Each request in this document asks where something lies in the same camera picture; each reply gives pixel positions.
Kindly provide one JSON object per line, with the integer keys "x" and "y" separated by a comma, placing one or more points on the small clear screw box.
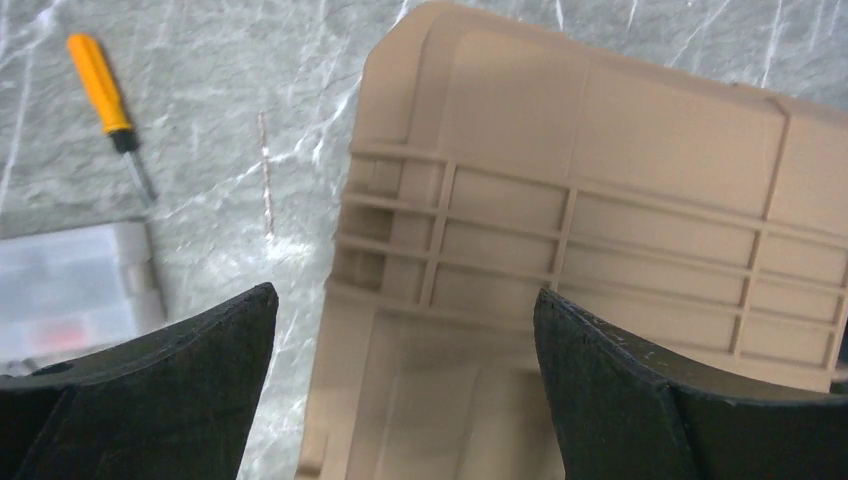
{"x": 76, "y": 289}

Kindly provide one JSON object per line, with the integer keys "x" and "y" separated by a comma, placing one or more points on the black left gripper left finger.
{"x": 177, "y": 403}

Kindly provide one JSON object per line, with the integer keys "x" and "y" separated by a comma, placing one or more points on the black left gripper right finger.
{"x": 623, "y": 407}

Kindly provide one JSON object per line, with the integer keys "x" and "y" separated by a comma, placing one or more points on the yellow handled screwdriver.
{"x": 106, "y": 99}

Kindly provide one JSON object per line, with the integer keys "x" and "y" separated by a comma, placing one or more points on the tan plastic toolbox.
{"x": 491, "y": 159}

